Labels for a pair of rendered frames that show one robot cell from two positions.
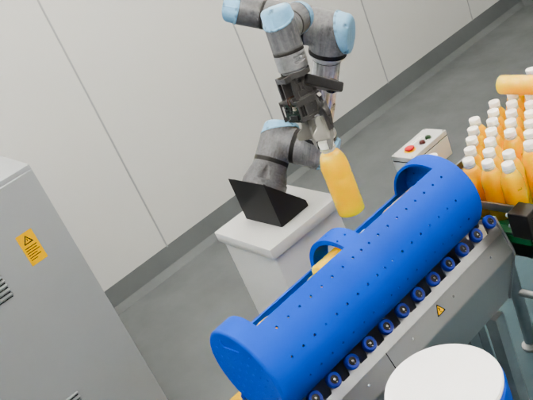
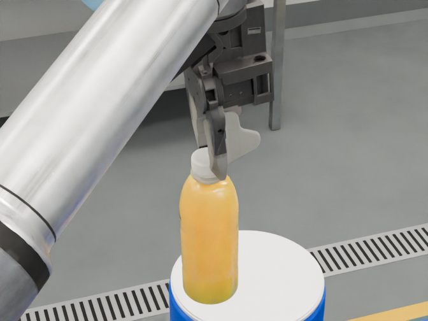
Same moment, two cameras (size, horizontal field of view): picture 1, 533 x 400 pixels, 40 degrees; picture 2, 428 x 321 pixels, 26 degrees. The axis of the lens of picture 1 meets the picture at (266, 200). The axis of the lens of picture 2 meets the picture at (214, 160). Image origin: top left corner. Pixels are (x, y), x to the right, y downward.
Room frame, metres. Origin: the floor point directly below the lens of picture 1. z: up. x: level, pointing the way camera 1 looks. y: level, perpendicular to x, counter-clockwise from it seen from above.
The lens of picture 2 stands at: (2.57, -0.01, 2.15)
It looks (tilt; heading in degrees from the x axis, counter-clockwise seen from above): 34 degrees down; 191
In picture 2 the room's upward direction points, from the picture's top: straight up
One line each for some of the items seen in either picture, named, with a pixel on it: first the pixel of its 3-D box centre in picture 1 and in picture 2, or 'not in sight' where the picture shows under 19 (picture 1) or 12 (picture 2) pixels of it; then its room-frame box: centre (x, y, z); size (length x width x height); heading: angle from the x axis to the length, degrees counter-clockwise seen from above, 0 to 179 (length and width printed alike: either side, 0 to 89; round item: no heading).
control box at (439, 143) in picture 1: (422, 154); not in sight; (2.40, -0.58, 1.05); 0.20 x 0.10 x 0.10; 121
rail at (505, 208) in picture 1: (475, 203); not in sight; (2.09, -0.62, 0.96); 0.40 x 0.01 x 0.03; 31
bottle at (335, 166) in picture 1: (339, 178); (209, 230); (1.69, -0.19, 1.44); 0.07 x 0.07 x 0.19
